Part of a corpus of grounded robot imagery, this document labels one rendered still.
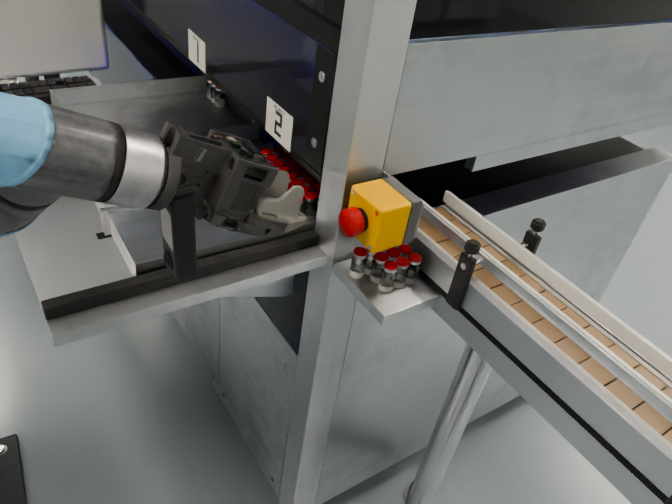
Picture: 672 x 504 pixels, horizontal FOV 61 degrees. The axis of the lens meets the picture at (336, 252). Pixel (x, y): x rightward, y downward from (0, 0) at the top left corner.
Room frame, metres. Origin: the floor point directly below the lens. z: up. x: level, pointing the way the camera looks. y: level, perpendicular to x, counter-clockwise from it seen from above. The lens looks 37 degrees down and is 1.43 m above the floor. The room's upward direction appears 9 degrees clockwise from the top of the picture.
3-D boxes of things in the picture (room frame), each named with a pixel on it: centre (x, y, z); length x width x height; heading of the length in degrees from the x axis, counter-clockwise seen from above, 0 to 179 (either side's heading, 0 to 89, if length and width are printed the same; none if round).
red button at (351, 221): (0.65, -0.02, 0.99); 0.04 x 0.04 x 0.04; 39
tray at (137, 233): (0.79, 0.21, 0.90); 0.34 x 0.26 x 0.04; 128
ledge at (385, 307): (0.69, -0.10, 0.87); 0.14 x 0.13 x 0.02; 129
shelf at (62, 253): (0.89, 0.36, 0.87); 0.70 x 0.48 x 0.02; 39
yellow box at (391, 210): (0.68, -0.05, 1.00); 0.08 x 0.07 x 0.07; 129
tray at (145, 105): (1.07, 0.41, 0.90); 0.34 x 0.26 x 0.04; 129
